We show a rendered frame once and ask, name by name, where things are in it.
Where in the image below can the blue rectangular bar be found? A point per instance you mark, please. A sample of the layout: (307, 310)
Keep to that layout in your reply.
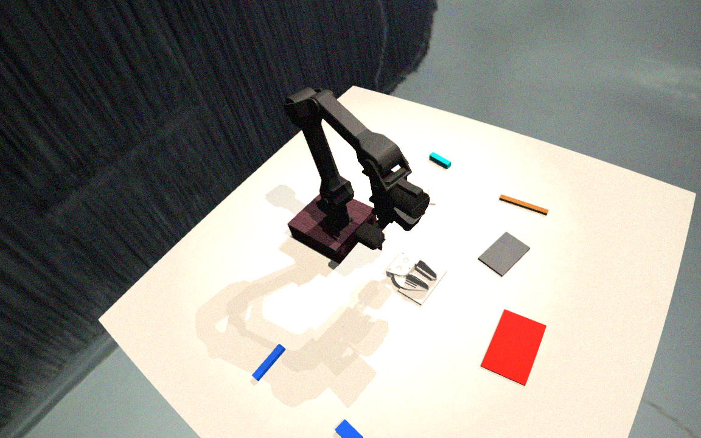
(269, 361)

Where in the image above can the blue rectangular block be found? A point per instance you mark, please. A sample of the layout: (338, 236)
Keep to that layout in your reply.
(346, 430)

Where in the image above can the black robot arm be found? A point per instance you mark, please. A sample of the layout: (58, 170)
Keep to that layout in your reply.
(377, 154)

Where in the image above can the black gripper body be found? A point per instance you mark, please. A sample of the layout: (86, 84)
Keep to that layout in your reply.
(371, 235)

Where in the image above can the cyan rectangular block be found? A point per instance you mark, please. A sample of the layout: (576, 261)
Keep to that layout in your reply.
(440, 160)

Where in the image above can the orange flat bar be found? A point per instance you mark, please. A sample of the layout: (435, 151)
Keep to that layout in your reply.
(523, 204)

